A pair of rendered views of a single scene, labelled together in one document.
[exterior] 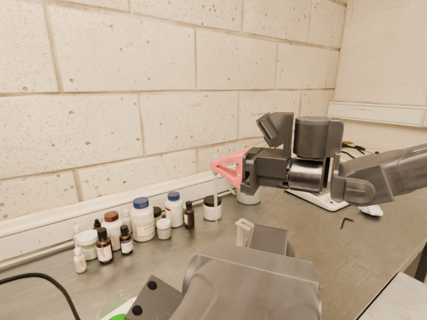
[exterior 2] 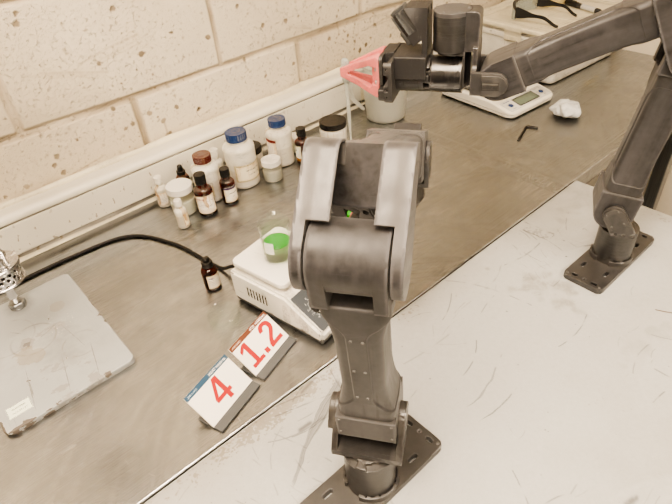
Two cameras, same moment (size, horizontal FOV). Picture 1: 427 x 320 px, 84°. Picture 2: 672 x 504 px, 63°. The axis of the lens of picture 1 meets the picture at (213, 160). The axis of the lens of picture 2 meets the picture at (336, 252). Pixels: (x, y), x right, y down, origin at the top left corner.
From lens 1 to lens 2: 0.49 m
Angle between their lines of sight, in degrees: 22
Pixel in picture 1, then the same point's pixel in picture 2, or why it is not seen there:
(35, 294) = (146, 253)
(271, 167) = (410, 68)
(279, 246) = not seen: hidden behind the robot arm
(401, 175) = (530, 65)
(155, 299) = not seen: hidden behind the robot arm
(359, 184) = (493, 78)
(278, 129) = (415, 24)
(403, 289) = (571, 196)
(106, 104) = not seen: outside the picture
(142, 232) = (245, 175)
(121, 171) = (191, 92)
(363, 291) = (525, 203)
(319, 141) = (457, 36)
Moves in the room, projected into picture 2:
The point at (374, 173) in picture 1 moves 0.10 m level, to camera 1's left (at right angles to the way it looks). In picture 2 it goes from (507, 65) to (440, 73)
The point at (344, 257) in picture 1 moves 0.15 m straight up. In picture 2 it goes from (512, 174) to (522, 111)
